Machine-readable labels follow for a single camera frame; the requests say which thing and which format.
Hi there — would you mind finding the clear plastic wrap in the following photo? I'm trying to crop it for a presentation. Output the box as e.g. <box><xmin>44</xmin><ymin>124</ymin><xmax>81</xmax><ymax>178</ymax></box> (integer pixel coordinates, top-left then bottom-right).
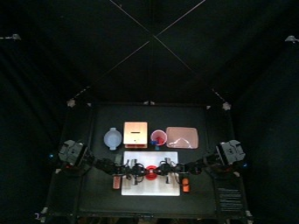
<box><xmin>168</xmin><ymin>137</ymin><xmax>192</xmax><ymax>149</ymax></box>

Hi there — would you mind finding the white rectangular work mat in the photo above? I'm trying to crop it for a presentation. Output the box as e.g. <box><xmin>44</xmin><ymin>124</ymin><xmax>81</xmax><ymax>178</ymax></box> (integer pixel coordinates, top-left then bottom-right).
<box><xmin>120</xmin><ymin>150</ymin><xmax>181</xmax><ymax>197</ymax></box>

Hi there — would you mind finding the pink square tray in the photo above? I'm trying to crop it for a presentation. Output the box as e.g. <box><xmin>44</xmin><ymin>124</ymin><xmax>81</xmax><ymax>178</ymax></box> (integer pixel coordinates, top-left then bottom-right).
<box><xmin>164</xmin><ymin>126</ymin><xmax>200</xmax><ymax>150</ymax></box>

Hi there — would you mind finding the orange handled tool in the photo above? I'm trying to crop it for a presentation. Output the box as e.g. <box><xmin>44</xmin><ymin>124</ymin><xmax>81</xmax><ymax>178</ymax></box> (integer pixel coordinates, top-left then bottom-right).
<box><xmin>181</xmin><ymin>176</ymin><xmax>192</xmax><ymax>193</ymax></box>

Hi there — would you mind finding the red play dough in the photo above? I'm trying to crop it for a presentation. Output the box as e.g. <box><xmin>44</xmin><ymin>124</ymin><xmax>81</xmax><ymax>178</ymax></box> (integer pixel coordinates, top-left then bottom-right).
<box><xmin>144</xmin><ymin>164</ymin><xmax>158</xmax><ymax>181</ymax></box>

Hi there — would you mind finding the red cup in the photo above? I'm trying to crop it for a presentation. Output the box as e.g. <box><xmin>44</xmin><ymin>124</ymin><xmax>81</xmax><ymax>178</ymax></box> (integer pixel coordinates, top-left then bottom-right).
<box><xmin>149</xmin><ymin>129</ymin><xmax>168</xmax><ymax>147</ymax></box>

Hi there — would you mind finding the copper wooden box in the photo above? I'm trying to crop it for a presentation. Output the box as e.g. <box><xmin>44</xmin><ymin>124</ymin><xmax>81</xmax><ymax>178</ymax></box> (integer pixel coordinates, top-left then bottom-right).
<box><xmin>122</xmin><ymin>121</ymin><xmax>149</xmax><ymax>149</ymax></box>

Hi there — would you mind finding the red-brown handled tool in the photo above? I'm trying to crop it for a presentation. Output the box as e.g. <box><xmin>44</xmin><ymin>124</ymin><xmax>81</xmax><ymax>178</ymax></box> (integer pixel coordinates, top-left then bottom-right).
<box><xmin>112</xmin><ymin>174</ymin><xmax>122</xmax><ymax>191</ymax></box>

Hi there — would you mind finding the thin diagonal frame wire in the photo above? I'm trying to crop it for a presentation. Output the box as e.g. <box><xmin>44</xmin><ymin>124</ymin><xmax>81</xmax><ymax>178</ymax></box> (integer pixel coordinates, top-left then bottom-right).
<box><xmin>108</xmin><ymin>0</ymin><xmax>229</xmax><ymax>104</ymax></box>
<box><xmin>70</xmin><ymin>0</ymin><xmax>206</xmax><ymax>100</ymax></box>

